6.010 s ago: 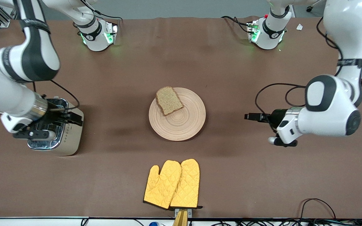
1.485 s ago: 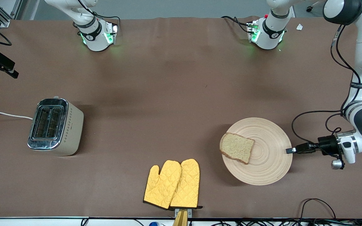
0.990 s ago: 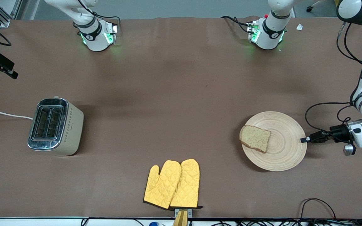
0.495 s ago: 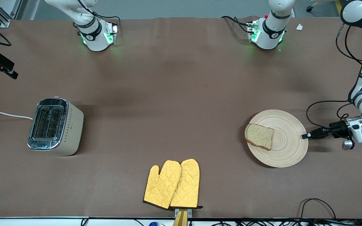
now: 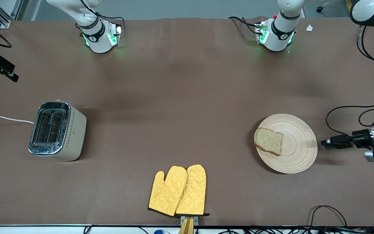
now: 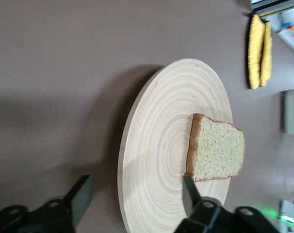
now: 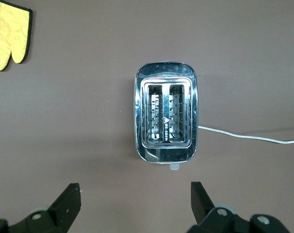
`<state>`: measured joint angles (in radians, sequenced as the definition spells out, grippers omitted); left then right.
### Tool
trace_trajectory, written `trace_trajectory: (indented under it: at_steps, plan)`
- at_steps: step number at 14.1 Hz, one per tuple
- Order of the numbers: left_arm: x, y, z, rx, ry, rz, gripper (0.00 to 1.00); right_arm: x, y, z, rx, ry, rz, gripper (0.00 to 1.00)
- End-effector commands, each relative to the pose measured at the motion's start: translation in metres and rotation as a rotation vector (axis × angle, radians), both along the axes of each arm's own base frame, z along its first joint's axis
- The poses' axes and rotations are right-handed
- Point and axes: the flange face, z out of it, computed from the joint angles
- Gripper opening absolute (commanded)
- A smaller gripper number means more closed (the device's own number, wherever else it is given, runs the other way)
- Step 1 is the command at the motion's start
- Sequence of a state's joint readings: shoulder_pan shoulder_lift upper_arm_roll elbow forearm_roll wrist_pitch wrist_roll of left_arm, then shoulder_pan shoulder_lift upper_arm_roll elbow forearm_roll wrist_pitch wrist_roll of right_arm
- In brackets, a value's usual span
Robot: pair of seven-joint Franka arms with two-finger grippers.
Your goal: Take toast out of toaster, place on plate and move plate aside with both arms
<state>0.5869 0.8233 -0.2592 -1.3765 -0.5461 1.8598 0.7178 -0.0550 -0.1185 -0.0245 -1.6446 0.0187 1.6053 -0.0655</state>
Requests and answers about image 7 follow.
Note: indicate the brown table cover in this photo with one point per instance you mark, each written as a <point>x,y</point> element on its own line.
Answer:
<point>76,109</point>

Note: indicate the cream and chrome toaster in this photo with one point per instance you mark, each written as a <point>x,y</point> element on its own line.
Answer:
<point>166,153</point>

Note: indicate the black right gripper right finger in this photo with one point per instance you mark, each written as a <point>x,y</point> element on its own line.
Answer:
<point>201,206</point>

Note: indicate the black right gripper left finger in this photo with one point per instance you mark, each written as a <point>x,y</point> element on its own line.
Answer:
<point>64,208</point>

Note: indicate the yellow quilted oven mitt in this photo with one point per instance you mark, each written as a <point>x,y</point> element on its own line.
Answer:
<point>6,31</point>

